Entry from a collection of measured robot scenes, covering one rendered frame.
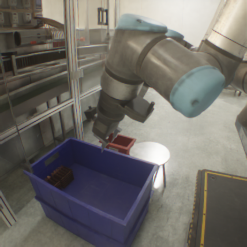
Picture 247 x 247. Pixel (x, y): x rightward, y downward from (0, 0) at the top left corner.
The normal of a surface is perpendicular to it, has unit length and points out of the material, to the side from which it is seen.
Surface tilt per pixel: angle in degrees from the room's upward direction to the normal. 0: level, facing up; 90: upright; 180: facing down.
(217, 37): 85
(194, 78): 60
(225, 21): 85
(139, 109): 24
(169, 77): 79
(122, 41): 87
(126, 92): 111
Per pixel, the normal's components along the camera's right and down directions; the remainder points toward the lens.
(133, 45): -0.62, 0.12
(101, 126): -0.40, 0.23
